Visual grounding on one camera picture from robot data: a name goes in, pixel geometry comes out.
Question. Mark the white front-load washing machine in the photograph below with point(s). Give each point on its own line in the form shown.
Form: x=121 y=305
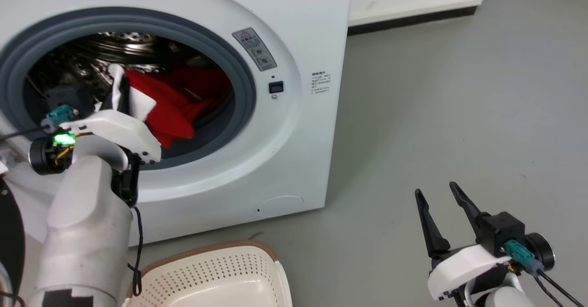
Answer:
x=303 y=31

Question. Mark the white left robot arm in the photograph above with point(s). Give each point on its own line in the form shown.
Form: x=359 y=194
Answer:
x=87 y=224

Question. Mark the grey rubber door gasket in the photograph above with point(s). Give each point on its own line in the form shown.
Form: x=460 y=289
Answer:
x=239 y=68

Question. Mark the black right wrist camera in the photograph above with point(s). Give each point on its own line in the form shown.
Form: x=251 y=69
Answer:
x=500 y=233

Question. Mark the dark washing machine door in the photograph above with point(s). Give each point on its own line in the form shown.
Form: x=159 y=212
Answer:
x=10 y=242

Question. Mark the red garment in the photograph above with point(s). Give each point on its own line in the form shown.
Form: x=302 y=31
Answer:
x=179 y=100

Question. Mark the cream perforated laundry basket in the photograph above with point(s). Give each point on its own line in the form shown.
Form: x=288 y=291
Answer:
x=216 y=279

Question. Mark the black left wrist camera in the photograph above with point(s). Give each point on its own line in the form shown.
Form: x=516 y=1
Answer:
x=69 y=96

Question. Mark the grey warning sticker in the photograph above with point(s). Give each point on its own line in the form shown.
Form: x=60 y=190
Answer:
x=255 y=49

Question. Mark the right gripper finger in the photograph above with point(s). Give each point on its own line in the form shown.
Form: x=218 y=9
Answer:
x=466 y=203
x=429 y=224

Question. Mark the black door latch socket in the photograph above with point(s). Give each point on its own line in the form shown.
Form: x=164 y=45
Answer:
x=276 y=87

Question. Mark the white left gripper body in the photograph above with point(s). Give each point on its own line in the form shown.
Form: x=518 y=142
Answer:
x=124 y=132

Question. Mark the white garment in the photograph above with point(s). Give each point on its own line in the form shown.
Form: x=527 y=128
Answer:
x=138 y=100

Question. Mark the small printed text label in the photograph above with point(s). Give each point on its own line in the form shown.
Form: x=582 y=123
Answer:
x=321 y=82

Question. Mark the black baseboard strip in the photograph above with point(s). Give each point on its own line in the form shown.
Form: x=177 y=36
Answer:
x=413 y=19

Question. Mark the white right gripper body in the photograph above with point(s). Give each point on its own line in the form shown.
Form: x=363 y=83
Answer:
x=464 y=270

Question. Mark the steel washing machine drum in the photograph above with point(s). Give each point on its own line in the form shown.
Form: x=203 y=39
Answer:
x=115 y=45

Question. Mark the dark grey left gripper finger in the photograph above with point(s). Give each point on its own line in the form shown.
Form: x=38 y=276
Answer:
x=112 y=99

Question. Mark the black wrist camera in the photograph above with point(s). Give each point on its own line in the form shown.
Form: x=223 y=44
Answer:
x=69 y=96
x=500 y=233

